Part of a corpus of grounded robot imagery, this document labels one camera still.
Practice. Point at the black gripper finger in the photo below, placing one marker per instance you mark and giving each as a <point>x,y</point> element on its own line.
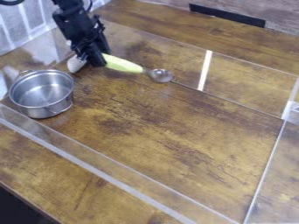
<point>101,42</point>
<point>94,51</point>

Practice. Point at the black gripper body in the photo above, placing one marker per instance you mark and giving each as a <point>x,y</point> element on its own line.
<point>77,27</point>

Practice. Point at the green handled metal spoon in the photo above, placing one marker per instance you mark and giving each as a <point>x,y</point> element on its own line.
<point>121,65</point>

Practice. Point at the white toy mushroom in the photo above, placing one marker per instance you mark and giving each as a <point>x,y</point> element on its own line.
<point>74,64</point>

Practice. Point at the small steel pot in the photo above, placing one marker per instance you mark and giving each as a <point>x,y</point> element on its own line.
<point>41,92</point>

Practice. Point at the black bar on table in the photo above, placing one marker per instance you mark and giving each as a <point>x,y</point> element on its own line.
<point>247,20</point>

